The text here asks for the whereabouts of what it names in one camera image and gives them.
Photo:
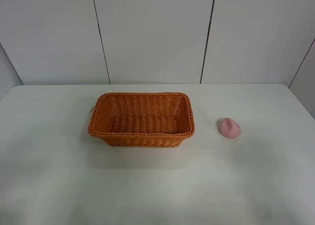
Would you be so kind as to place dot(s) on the pink peach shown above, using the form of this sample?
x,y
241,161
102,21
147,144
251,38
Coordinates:
x,y
229,128

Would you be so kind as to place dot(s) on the orange woven rectangular basket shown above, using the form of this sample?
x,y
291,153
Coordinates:
x,y
161,120

